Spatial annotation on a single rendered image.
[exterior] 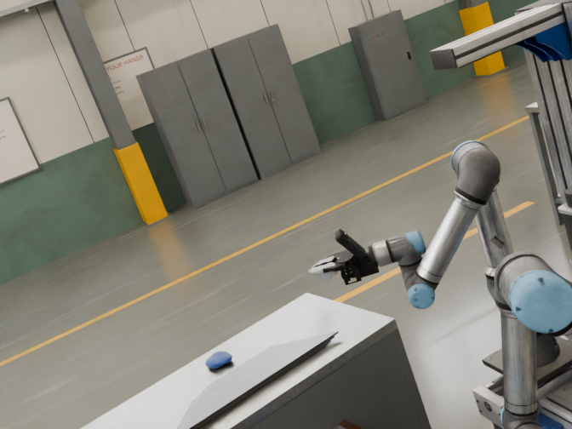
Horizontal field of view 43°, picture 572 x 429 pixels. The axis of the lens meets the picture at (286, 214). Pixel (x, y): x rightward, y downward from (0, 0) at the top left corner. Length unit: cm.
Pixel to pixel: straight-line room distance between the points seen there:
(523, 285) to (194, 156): 878
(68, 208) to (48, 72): 185
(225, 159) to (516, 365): 870
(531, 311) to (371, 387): 130
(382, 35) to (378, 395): 917
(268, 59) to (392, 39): 219
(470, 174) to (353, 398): 101
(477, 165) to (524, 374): 62
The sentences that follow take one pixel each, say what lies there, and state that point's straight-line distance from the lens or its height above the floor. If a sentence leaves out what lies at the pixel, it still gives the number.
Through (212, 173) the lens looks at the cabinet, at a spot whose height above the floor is 37.
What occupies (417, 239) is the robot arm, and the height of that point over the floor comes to 146.
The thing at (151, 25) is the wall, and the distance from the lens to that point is 1065.
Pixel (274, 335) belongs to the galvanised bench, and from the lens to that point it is 294.
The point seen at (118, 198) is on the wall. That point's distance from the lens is 1059.
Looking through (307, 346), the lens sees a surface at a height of 107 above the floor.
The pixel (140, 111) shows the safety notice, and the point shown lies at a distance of 1054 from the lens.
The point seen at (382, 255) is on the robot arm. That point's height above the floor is 144.
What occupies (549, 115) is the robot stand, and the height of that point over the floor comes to 175.
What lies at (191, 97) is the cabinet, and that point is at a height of 144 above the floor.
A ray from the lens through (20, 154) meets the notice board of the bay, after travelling 1039.
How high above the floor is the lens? 225
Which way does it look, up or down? 16 degrees down
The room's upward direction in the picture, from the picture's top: 20 degrees counter-clockwise
